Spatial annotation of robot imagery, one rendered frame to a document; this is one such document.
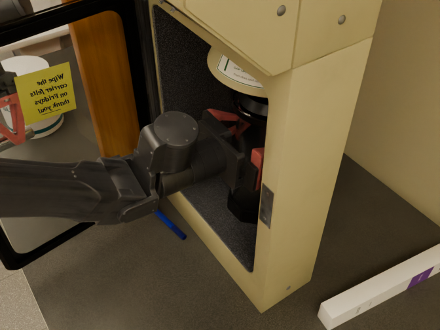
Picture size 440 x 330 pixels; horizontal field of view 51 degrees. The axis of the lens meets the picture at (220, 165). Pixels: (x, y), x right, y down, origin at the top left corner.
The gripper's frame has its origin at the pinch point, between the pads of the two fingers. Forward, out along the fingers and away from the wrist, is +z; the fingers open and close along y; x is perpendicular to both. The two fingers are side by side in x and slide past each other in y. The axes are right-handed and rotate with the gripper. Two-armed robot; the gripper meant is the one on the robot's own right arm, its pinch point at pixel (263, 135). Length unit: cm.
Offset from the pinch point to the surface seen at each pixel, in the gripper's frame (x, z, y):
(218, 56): -15.7, -9.1, 0.8
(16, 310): 120, -42, 78
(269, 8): -29.0, -16.1, -15.1
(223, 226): 16.6, -6.8, -0.7
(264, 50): -25.3, -15.9, -15.0
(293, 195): -3.2, -7.4, -14.7
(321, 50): -23.5, -8.6, -15.0
